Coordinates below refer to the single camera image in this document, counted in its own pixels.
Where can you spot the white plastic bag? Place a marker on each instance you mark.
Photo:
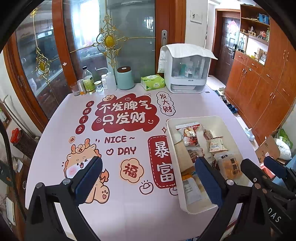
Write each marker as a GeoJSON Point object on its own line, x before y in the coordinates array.
{"type": "Point", "coordinates": [285, 152]}

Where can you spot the wall switch panel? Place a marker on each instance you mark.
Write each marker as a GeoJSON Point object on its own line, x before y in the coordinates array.
{"type": "Point", "coordinates": [196, 18]}

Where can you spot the printed pink table mat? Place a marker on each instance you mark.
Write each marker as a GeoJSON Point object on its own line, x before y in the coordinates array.
{"type": "Point", "coordinates": [136, 197]}

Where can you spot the metal can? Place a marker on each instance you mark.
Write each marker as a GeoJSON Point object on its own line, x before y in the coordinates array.
{"type": "Point", "coordinates": [81, 87]}

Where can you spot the white slippers pair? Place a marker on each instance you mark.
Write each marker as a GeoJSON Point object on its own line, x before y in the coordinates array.
{"type": "Point", "coordinates": [249, 134]}

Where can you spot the wooden cabinet wall unit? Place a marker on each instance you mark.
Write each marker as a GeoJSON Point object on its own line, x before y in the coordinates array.
{"type": "Point", "coordinates": [263, 92]}

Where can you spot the blue slippers pair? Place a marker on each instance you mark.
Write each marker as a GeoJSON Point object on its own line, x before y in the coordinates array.
{"type": "Point", "coordinates": [232, 108]}

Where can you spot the egg yolk pastry packet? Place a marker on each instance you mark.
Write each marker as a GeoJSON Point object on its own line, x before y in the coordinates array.
{"type": "Point", "coordinates": [228, 165]}

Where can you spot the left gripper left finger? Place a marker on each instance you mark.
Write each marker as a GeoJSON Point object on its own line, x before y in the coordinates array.
{"type": "Point", "coordinates": [85, 179]}

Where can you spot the white squeeze bottle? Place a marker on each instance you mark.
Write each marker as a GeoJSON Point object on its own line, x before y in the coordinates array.
{"type": "Point", "coordinates": [110, 79]}

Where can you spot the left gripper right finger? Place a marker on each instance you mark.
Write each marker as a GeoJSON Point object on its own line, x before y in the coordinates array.
{"type": "Point", "coordinates": [212, 181]}

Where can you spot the red white snack bag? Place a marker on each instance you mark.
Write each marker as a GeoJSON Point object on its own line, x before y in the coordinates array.
{"type": "Point", "coordinates": [188, 134]}

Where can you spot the cardboard box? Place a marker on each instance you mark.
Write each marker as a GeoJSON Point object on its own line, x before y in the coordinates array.
{"type": "Point", "coordinates": [267, 148]}

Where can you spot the clear bag brown pastries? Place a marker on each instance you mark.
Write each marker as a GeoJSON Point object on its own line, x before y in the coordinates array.
{"type": "Point", "coordinates": [195, 152]}

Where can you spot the white plastic bin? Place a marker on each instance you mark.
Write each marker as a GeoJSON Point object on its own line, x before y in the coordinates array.
{"type": "Point", "coordinates": [206, 152]}

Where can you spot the mint green canister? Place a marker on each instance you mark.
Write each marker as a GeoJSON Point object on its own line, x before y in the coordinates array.
{"type": "Point", "coordinates": [124, 78]}

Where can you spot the clear bottle green label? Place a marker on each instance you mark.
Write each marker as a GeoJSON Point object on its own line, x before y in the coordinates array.
{"type": "Point", "coordinates": [88, 80]}

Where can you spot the small glass jar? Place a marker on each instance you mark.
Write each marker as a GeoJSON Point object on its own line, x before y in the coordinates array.
{"type": "Point", "coordinates": [98, 86]}

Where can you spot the white red striped packet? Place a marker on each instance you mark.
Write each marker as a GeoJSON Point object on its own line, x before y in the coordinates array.
{"type": "Point", "coordinates": [216, 145]}

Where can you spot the white countertop appliance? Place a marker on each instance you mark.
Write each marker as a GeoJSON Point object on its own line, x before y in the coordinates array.
{"type": "Point", "coordinates": [185, 67]}

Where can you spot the dark entrance door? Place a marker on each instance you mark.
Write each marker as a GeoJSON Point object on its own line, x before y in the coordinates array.
{"type": "Point", "coordinates": [225, 42]}

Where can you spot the small white pill bottle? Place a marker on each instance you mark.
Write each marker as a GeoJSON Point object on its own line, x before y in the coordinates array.
{"type": "Point", "coordinates": [104, 82]}

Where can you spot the clear white snack packet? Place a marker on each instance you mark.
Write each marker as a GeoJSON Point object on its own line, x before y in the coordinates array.
{"type": "Point", "coordinates": [191, 189]}

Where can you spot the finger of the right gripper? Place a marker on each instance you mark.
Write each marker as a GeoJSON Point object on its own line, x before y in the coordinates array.
{"type": "Point", "coordinates": [282, 172]}
{"type": "Point", "coordinates": [257, 176]}

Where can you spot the glass sliding door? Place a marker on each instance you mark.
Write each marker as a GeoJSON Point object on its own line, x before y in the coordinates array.
{"type": "Point", "coordinates": [45, 55]}

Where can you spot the green tissue pack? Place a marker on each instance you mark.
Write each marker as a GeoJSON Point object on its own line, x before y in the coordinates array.
{"type": "Point", "coordinates": [152, 82]}

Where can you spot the beige cracker packet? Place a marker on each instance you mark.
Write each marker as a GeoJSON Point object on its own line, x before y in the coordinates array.
{"type": "Point", "coordinates": [183, 157]}

